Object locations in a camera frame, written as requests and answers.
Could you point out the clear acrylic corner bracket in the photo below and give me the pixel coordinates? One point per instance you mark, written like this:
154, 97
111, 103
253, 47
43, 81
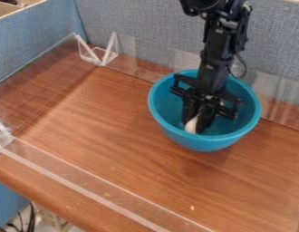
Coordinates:
95, 55

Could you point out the clear acrylic barrier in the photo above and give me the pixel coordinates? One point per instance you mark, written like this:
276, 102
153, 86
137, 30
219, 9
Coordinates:
149, 60
87, 185

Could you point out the blue plastic bowl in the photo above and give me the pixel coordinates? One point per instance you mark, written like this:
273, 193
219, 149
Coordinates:
223, 132

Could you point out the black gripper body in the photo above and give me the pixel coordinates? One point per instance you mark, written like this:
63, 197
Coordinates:
206, 88

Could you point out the clear acrylic back barrier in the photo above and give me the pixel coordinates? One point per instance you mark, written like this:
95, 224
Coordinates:
149, 60

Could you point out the white mushroom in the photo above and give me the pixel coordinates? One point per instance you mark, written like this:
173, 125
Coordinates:
193, 124

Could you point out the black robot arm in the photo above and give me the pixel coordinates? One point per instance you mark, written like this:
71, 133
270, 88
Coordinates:
226, 17

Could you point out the clear acrylic front barrier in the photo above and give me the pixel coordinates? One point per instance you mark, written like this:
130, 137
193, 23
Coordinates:
87, 185

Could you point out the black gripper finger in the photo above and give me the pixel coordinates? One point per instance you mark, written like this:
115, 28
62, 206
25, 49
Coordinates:
205, 117
189, 109

